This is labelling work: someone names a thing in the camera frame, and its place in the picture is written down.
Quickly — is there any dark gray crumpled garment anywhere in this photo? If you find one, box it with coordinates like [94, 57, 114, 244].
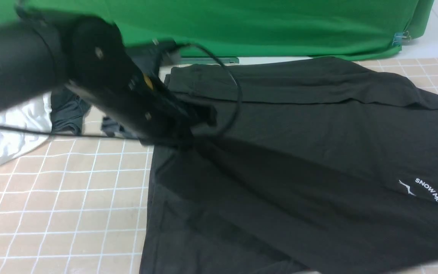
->
[50, 88, 92, 135]

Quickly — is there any white crumpled shirt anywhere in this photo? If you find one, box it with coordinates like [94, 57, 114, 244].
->
[0, 93, 52, 166]

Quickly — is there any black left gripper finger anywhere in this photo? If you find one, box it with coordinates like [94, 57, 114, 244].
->
[188, 105, 217, 127]

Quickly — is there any green backdrop cloth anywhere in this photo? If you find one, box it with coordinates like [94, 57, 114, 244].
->
[0, 0, 435, 61]

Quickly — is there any beige checkered tablecloth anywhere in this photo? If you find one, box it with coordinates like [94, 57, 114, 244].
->
[0, 58, 438, 274]

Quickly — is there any dark gray long-sleeve shirt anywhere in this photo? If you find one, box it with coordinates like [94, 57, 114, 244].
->
[140, 57, 438, 274]

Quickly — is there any blue binder clip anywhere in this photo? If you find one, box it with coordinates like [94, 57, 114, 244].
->
[392, 31, 412, 46]

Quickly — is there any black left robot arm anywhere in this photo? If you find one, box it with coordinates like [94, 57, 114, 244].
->
[0, 10, 217, 146]

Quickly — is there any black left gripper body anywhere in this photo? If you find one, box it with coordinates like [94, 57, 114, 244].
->
[68, 57, 197, 147]

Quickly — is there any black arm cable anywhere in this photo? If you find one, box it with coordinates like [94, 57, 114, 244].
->
[0, 40, 243, 139]

